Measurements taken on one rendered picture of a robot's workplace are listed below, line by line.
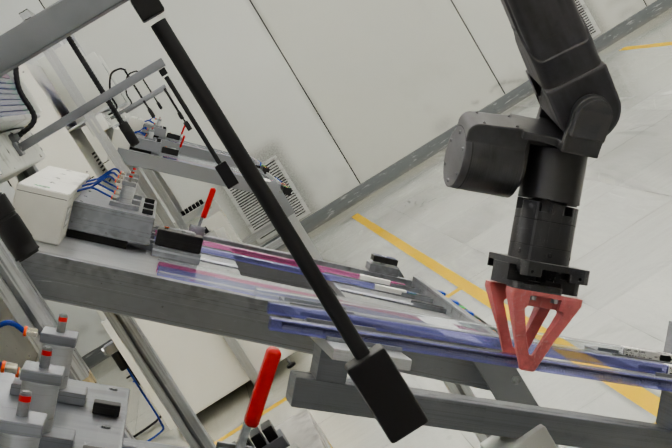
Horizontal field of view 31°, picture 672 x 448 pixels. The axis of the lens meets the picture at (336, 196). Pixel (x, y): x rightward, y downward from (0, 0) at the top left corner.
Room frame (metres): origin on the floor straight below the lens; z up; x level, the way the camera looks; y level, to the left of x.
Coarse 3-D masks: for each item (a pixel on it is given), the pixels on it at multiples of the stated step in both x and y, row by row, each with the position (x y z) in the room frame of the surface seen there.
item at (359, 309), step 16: (256, 288) 1.28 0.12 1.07; (320, 304) 1.29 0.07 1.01; (352, 304) 1.29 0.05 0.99; (400, 320) 1.29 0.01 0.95; (416, 320) 1.30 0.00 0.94; (432, 320) 1.30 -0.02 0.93; (448, 320) 1.30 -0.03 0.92; (496, 336) 1.31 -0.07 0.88; (512, 336) 1.31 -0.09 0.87; (560, 336) 1.32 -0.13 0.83; (608, 352) 1.32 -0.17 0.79
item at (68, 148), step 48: (48, 96) 5.29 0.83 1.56; (96, 96) 5.30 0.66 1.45; (144, 96) 5.60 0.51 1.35; (48, 144) 5.18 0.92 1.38; (144, 144) 5.52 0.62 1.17; (144, 192) 5.89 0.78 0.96; (288, 192) 5.56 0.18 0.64; (192, 336) 5.19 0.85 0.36; (144, 384) 5.16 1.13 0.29; (192, 384) 5.18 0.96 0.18; (240, 384) 5.19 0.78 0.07
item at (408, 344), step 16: (272, 320) 1.05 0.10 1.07; (288, 320) 1.06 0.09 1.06; (320, 336) 1.06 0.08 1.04; (336, 336) 1.06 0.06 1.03; (368, 336) 1.06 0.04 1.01; (384, 336) 1.06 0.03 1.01; (400, 336) 1.08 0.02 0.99; (416, 352) 1.07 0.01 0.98; (432, 352) 1.07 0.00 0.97; (448, 352) 1.07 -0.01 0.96; (464, 352) 1.07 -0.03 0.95; (480, 352) 1.07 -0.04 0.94; (496, 352) 1.08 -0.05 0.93; (544, 368) 1.08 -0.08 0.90; (560, 368) 1.08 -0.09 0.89; (576, 368) 1.08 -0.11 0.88; (592, 368) 1.08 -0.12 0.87; (608, 368) 1.10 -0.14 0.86; (624, 384) 1.09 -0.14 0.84; (640, 384) 1.09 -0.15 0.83; (656, 384) 1.09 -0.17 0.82
